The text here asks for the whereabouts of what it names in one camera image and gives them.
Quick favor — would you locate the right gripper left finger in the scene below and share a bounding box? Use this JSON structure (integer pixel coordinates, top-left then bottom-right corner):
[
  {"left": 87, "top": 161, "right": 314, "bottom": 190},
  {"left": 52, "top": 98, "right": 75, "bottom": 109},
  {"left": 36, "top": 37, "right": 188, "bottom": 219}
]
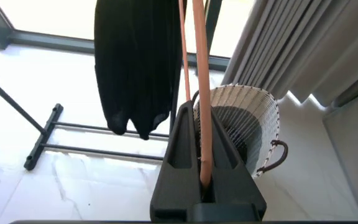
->
[{"left": 150, "top": 101, "right": 203, "bottom": 222}]

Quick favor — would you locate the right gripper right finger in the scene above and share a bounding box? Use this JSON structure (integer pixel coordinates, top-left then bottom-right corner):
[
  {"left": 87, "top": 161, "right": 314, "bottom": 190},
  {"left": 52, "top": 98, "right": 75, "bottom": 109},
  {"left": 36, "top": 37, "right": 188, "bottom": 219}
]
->
[{"left": 211, "top": 107, "right": 267, "bottom": 220}]

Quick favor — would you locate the pink clothes hanger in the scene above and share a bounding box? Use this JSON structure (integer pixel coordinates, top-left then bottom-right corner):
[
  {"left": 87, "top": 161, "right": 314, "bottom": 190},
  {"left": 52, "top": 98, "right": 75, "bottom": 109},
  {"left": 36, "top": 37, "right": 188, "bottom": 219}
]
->
[{"left": 178, "top": 0, "right": 214, "bottom": 190}]

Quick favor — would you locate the black short-sleeved shirt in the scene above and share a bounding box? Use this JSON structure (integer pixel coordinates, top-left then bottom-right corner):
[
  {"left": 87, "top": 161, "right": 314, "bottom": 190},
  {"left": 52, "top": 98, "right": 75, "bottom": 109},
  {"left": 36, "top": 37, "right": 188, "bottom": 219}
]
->
[{"left": 94, "top": 0, "right": 188, "bottom": 141}]

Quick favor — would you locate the white laundry basket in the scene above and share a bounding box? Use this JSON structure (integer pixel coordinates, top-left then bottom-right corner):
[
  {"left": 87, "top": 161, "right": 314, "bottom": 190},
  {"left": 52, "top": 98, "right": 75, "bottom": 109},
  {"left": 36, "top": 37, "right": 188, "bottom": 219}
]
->
[{"left": 192, "top": 83, "right": 289, "bottom": 180}]

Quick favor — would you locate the black clothes rack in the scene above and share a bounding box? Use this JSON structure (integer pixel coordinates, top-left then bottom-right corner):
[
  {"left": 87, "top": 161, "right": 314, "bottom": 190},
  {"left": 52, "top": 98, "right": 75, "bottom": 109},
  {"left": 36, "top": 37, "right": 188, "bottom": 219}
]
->
[{"left": 0, "top": 58, "right": 180, "bottom": 171}]

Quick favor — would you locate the grey curtain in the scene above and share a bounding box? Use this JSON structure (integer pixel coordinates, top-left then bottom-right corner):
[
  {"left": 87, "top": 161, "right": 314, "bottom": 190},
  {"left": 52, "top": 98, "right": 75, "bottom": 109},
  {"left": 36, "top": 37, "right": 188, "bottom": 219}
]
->
[{"left": 221, "top": 0, "right": 358, "bottom": 108}]

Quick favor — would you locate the window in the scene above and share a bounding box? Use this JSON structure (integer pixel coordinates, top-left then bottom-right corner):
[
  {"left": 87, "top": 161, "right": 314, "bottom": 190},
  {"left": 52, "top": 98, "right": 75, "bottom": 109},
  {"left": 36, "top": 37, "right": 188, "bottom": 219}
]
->
[{"left": 0, "top": 0, "right": 256, "bottom": 73}]

